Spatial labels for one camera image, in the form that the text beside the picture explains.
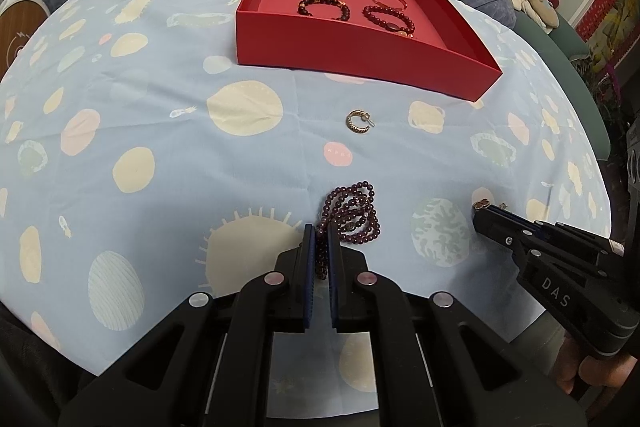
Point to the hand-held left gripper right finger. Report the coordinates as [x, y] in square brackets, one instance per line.
[334, 277]

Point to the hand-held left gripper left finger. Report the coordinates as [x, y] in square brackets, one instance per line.
[310, 272]

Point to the light blue printed sheet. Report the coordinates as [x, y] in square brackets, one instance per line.
[150, 107]

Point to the small gold earring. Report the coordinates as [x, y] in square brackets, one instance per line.
[482, 204]

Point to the person's right hand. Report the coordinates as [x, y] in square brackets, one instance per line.
[605, 369]

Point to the small hoop earring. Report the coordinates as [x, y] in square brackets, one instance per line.
[352, 122]

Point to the red cardboard box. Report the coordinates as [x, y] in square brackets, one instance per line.
[350, 52]

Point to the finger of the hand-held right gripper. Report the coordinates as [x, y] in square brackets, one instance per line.
[500, 229]
[570, 242]

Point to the flowering plant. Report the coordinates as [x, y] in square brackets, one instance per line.
[607, 82]

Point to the white device with wooden disc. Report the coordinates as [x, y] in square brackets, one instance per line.
[20, 32]

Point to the teal bed frame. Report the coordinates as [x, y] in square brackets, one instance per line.
[560, 72]

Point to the beige plush toy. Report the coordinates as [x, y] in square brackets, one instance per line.
[537, 2]

